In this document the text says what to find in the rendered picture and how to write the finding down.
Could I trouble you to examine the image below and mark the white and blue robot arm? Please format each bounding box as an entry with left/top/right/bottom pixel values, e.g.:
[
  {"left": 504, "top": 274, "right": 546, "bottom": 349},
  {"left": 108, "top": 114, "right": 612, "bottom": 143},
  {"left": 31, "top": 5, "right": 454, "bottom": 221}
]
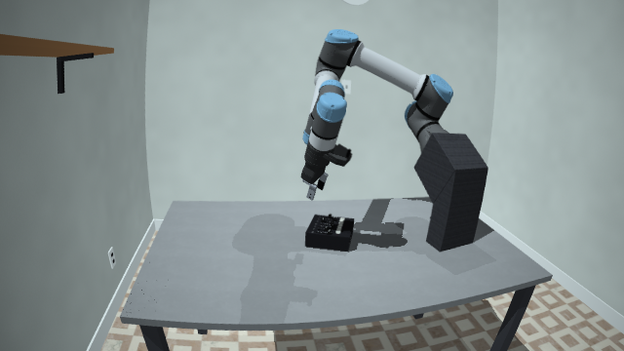
[{"left": 303, "top": 29, "right": 453, "bottom": 152}]

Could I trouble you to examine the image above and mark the black lighting desk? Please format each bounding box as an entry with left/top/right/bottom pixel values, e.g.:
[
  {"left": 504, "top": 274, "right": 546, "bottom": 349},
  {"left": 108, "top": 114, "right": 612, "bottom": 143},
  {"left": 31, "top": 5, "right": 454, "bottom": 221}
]
[{"left": 305, "top": 214, "right": 355, "bottom": 252}]

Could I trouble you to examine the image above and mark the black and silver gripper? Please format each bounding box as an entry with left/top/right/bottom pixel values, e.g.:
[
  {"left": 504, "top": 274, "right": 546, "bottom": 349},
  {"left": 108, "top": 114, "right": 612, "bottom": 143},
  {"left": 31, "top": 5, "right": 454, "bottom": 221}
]
[{"left": 301, "top": 127, "right": 352, "bottom": 201}]

